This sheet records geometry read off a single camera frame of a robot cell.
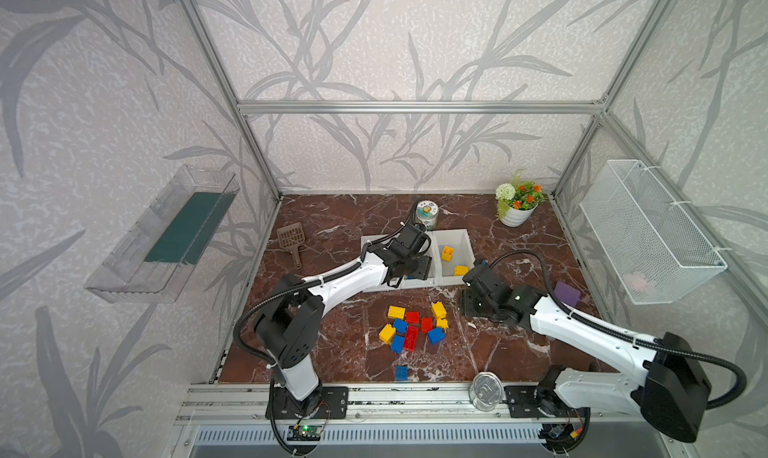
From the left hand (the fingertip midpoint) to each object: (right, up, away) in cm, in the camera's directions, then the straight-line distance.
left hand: (426, 256), depth 88 cm
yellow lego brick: (-11, -21, -5) cm, 24 cm away
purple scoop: (+45, -12, +5) cm, 47 cm away
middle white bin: (-3, -6, -9) cm, 11 cm away
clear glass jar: (+13, -30, -17) cm, 37 cm away
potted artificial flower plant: (+33, +17, +14) cm, 39 cm away
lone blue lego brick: (-7, -29, -11) cm, 32 cm away
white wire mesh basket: (+45, +4, -27) cm, 53 cm away
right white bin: (+11, -1, +13) cm, 16 cm away
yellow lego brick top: (-9, -17, -1) cm, 19 cm away
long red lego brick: (-5, -22, -6) cm, 23 cm away
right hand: (+11, -10, -4) cm, 15 cm away
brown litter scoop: (-48, +4, +19) cm, 52 cm away
